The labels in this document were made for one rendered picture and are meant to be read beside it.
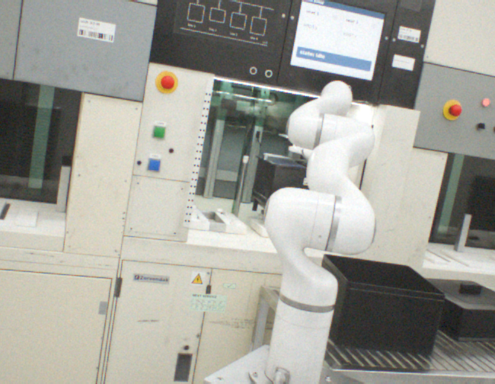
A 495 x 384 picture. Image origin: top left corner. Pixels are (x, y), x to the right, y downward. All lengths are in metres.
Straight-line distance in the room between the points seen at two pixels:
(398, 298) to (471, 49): 0.96
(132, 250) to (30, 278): 0.31
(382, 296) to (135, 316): 0.79
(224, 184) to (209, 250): 0.94
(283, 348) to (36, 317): 0.92
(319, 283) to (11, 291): 1.03
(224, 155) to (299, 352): 1.67
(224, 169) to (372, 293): 1.39
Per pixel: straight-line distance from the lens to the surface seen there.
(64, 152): 2.37
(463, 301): 2.05
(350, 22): 2.08
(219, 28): 1.95
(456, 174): 2.86
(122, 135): 1.92
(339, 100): 1.73
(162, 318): 2.08
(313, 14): 2.04
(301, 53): 2.02
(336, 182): 1.41
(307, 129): 1.63
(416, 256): 2.31
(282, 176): 2.25
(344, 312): 1.70
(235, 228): 2.24
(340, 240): 1.30
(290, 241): 1.30
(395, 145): 2.12
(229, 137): 2.90
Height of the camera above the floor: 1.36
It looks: 9 degrees down
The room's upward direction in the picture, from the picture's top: 10 degrees clockwise
